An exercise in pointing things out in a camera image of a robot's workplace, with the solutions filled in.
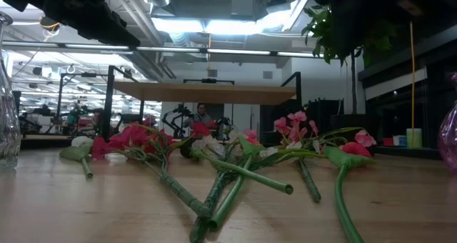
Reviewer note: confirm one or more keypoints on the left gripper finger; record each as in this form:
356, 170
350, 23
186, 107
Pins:
114, 32

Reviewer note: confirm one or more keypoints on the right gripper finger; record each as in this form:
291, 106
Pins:
350, 35

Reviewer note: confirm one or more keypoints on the purple glass vase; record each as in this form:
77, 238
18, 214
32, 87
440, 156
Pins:
450, 136

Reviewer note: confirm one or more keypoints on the person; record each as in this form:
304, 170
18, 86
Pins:
200, 116

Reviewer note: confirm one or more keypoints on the pale green cup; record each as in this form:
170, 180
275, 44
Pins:
414, 138

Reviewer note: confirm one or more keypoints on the pink artificial flower bunch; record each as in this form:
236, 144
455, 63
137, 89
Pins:
296, 132

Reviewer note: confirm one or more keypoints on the small red box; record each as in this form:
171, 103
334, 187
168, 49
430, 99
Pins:
387, 142

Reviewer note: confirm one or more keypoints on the dark shelving unit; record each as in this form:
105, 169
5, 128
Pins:
439, 110

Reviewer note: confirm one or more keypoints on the clear glass vase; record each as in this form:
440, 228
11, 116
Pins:
9, 128

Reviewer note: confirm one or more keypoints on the white and blue box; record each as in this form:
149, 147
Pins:
400, 141

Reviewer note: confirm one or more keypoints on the wooden shelf with black frame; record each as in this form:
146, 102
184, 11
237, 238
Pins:
203, 93

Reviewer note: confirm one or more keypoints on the red artificial tulip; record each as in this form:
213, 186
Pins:
339, 200

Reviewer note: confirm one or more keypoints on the long horizontal light bar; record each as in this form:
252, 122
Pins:
235, 51

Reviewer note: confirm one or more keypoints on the red artificial flower bunch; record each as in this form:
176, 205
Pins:
132, 136

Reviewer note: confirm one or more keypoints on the potted green plant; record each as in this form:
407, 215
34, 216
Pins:
321, 39

